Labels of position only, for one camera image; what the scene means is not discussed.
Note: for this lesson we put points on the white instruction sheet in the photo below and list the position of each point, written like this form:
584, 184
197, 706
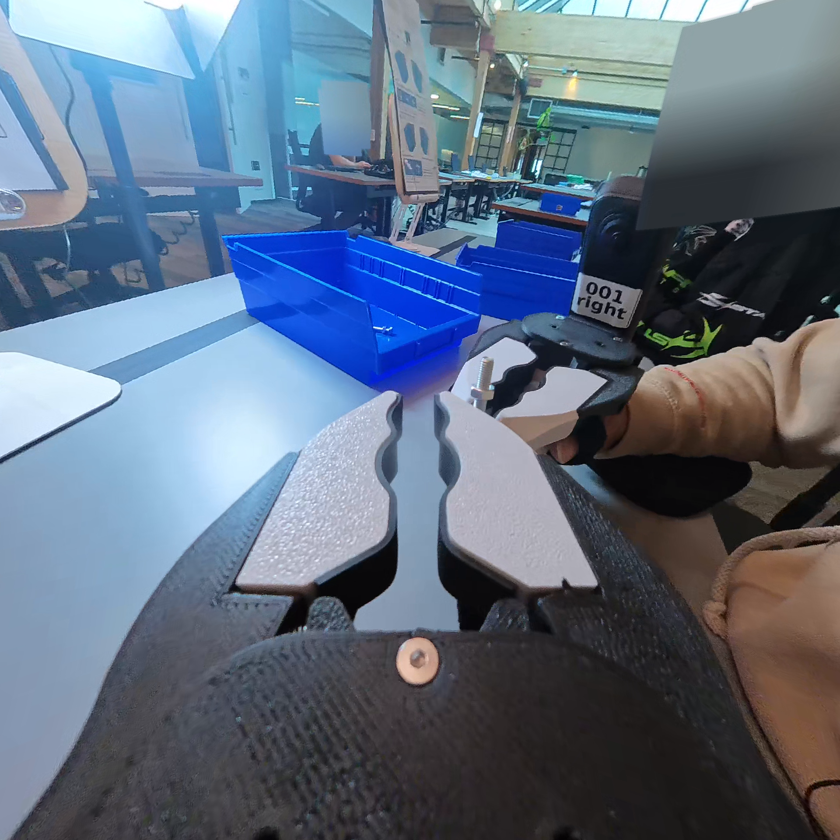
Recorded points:
20, 145

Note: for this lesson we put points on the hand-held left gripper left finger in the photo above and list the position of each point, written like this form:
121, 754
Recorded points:
322, 512

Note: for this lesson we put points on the cardboard sign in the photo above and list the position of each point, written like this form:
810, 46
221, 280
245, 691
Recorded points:
410, 105

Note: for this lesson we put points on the black chair armrest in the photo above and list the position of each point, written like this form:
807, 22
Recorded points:
670, 486

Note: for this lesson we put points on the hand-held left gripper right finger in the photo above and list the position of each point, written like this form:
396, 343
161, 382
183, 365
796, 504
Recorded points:
512, 512

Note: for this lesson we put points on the blue plastic bin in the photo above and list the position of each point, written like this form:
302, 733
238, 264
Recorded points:
302, 295
525, 282
538, 236
562, 206

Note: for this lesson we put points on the person's beige hoodie torso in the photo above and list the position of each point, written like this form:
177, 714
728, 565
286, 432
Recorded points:
788, 656

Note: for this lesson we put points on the person's right hand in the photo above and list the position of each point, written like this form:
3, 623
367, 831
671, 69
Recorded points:
567, 450

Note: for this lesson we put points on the silver bolt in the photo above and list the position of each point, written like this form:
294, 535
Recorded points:
483, 383

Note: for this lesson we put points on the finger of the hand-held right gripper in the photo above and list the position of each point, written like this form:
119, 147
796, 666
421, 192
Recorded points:
558, 394
512, 355

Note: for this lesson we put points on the person's right forearm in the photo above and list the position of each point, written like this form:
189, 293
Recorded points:
735, 400

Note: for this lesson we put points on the wooden desk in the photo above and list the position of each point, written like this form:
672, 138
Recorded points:
171, 177
341, 175

